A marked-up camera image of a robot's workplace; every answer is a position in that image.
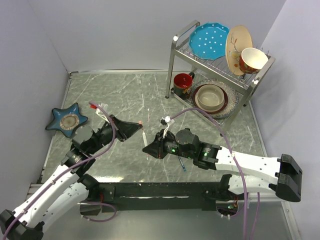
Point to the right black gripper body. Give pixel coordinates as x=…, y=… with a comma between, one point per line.
x=168, y=145

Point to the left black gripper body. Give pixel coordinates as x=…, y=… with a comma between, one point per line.
x=105, y=136

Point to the white orange-tipped marker pen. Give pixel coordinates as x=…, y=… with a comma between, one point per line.
x=144, y=137

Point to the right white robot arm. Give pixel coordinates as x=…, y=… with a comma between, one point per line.
x=255, y=174

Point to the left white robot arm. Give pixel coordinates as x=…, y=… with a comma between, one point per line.
x=68, y=185

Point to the blue marker pen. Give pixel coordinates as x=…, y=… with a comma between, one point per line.
x=182, y=164

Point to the blue star-shaped dish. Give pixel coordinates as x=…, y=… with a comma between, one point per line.
x=66, y=120

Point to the beige bowl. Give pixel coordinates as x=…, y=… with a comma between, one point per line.
x=210, y=96

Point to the red black mug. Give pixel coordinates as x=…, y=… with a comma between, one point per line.
x=182, y=84

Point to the dark red plate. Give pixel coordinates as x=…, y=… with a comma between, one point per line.
x=200, y=100

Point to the steel dish rack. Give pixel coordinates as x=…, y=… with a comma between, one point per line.
x=218, y=68

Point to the blue polka-dot plate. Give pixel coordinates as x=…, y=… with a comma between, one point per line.
x=208, y=41

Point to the red white bowl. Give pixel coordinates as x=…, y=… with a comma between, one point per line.
x=252, y=60

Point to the cream floral plate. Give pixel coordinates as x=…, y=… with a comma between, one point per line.
x=238, y=39

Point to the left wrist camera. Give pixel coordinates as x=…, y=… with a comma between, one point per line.
x=98, y=111

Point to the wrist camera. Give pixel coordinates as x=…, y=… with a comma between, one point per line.
x=98, y=111
x=166, y=121

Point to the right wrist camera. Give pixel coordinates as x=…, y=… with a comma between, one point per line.
x=166, y=121

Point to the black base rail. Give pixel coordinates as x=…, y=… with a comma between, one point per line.
x=134, y=196

